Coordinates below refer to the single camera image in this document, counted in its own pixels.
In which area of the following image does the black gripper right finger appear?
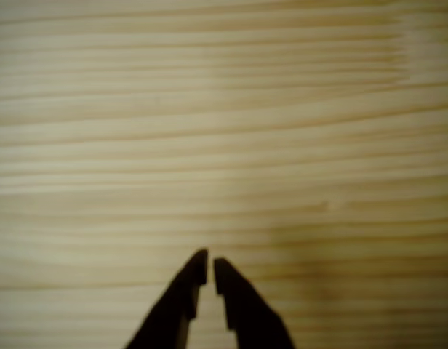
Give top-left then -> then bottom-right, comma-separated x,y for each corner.
213,257 -> 296,349

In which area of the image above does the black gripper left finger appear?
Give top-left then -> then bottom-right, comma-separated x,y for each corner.
124,248 -> 209,349

